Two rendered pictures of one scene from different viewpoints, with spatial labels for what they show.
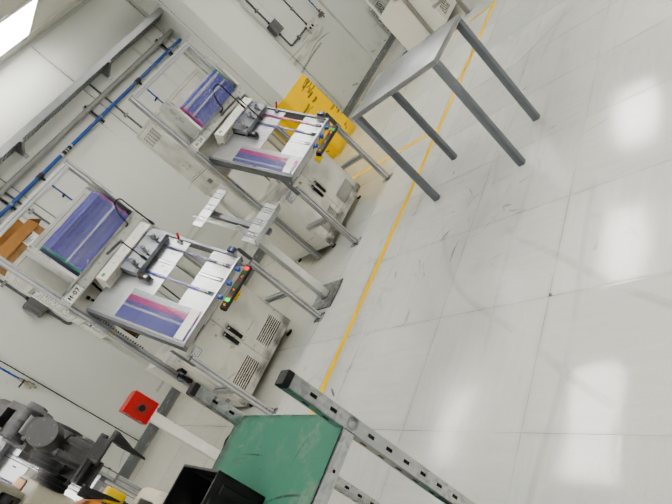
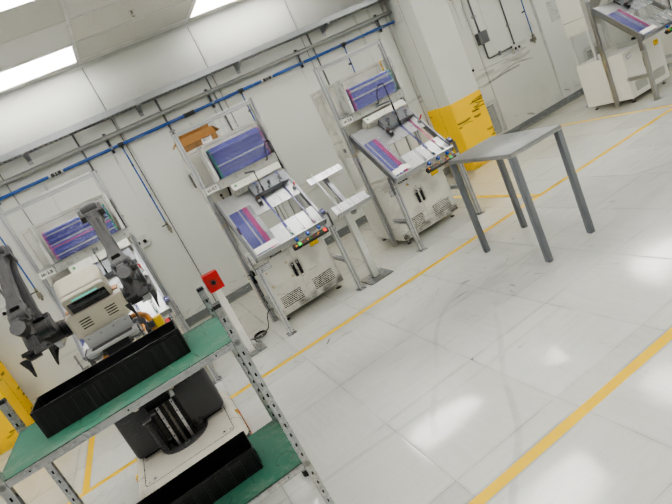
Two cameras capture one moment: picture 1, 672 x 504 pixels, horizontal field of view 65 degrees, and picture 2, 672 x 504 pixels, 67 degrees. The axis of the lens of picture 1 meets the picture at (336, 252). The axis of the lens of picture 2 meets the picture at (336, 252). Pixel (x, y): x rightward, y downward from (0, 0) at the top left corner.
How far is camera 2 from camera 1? 109 cm
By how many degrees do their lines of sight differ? 17
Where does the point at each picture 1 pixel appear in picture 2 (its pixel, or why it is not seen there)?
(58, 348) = (197, 214)
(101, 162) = (286, 97)
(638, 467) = (412, 472)
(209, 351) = (275, 270)
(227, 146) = (367, 132)
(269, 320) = (328, 271)
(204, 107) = (365, 96)
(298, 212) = (393, 205)
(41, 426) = (124, 269)
